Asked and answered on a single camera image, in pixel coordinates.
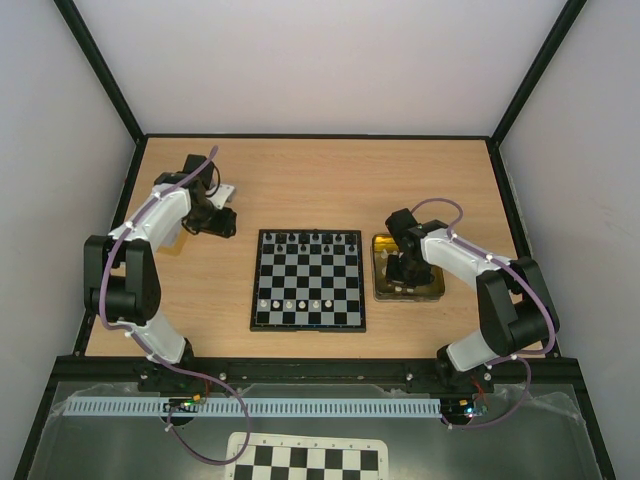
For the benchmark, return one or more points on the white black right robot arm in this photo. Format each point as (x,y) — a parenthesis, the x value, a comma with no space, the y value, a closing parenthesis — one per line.
(514,305)

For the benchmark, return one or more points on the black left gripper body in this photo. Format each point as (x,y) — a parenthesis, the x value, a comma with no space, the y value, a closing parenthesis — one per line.
(212,224)

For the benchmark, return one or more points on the gold metal tray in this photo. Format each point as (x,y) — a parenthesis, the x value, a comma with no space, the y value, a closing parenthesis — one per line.
(382,248)

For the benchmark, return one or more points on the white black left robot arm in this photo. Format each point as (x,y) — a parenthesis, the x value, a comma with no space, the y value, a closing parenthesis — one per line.
(121,280)

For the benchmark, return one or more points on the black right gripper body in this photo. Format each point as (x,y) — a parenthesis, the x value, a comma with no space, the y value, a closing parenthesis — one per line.
(406,273)

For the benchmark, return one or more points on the white slotted cable duct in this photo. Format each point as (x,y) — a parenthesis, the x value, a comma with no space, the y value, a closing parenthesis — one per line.
(255,407)

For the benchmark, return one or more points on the checkered calibration board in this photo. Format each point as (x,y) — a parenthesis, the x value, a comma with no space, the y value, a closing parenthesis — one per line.
(275,456)

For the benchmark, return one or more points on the black mounting rail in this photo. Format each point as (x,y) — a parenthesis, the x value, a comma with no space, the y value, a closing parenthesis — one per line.
(411,376)

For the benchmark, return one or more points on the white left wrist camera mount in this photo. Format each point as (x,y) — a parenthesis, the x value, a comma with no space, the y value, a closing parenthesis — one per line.
(221,195)

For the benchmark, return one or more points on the black grey chess board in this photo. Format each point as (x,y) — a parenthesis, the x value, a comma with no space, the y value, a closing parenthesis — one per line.
(307,265)

